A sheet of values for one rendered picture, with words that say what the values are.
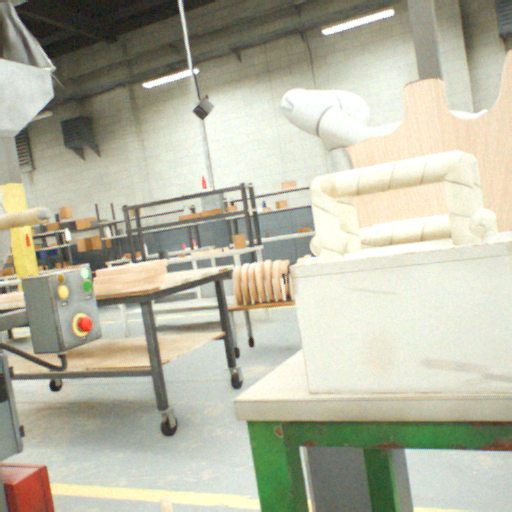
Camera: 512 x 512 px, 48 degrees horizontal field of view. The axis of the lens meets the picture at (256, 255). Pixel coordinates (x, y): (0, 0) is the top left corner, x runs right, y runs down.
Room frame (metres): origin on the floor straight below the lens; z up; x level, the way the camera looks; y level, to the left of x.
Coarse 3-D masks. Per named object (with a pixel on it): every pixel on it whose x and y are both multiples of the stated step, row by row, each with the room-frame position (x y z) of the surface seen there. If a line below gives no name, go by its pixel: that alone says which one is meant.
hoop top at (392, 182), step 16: (400, 160) 0.71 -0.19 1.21; (416, 160) 0.69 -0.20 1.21; (432, 160) 0.68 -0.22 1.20; (448, 160) 0.67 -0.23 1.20; (464, 160) 0.67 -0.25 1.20; (320, 176) 0.75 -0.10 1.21; (336, 176) 0.73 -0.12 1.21; (352, 176) 0.72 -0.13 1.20; (368, 176) 0.71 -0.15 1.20; (384, 176) 0.70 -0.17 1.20; (400, 176) 0.69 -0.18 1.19; (416, 176) 0.69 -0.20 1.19; (432, 176) 0.68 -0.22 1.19; (336, 192) 0.73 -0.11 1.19; (352, 192) 0.73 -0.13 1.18; (368, 192) 0.73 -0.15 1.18
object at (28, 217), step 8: (40, 208) 1.18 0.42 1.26; (0, 216) 1.22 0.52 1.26; (8, 216) 1.21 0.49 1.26; (16, 216) 1.20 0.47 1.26; (24, 216) 1.18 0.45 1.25; (32, 216) 1.18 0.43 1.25; (0, 224) 1.22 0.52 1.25; (8, 224) 1.21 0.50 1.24; (16, 224) 1.20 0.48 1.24; (24, 224) 1.20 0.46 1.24; (32, 224) 1.19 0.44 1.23
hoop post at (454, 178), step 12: (456, 168) 0.67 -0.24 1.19; (468, 168) 0.67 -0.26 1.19; (444, 180) 0.68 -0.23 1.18; (456, 180) 0.67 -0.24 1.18; (468, 180) 0.67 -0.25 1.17; (456, 192) 0.67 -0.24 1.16; (468, 192) 0.66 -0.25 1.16; (456, 204) 0.67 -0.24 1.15; (468, 204) 0.66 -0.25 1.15; (456, 216) 0.67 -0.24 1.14; (468, 216) 0.66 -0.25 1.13; (456, 228) 0.67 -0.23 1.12; (456, 240) 0.67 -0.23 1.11; (468, 240) 0.66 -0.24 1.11; (480, 240) 0.67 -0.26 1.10
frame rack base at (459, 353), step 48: (336, 288) 0.73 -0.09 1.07; (384, 288) 0.70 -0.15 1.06; (432, 288) 0.68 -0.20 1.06; (480, 288) 0.65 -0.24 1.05; (336, 336) 0.73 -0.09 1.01; (384, 336) 0.71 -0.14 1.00; (432, 336) 0.68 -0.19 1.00; (480, 336) 0.65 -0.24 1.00; (336, 384) 0.74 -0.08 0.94; (384, 384) 0.71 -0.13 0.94; (432, 384) 0.68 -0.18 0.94; (480, 384) 0.66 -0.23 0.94
